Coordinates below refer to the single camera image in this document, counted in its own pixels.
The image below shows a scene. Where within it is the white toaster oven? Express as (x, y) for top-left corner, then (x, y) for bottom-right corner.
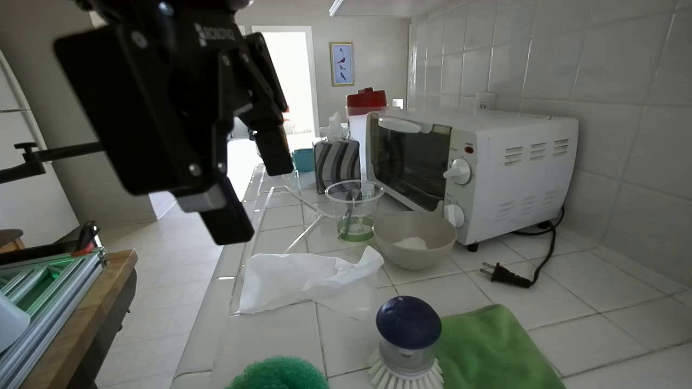
(366, 111), (580, 247)

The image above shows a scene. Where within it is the black power cord plug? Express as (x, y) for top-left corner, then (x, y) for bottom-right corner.
(477, 206), (566, 291)

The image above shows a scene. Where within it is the framed wall picture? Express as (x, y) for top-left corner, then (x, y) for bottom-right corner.
(328, 41), (354, 87)

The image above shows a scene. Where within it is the clear pitcher with red lid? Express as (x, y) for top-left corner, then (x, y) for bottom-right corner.
(346, 87), (387, 175)

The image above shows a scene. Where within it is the blue topped dish brush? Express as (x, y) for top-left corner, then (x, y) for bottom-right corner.
(368, 297), (444, 389)

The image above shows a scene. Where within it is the white plastic bag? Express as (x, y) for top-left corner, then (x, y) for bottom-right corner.
(237, 247), (383, 321)

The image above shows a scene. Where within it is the green microfiber cloth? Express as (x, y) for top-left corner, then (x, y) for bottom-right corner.
(435, 306), (564, 389)

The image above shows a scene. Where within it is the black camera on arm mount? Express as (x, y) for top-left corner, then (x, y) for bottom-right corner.
(0, 144), (102, 184)

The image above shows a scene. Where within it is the green round scrubber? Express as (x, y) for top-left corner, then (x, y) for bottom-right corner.
(226, 357), (328, 389)

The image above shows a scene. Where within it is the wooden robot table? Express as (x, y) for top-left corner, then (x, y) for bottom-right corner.
(0, 223), (137, 389)

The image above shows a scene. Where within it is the clear plastic hanger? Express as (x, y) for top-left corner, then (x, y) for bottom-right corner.
(244, 174), (337, 254)

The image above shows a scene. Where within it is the teal measuring cup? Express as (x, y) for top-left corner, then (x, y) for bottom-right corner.
(291, 149), (313, 174)

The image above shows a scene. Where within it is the striped tissue box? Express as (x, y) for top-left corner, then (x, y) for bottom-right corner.
(313, 112), (358, 193)

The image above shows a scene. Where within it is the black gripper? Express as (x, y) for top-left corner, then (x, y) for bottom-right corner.
(53, 0), (291, 245)

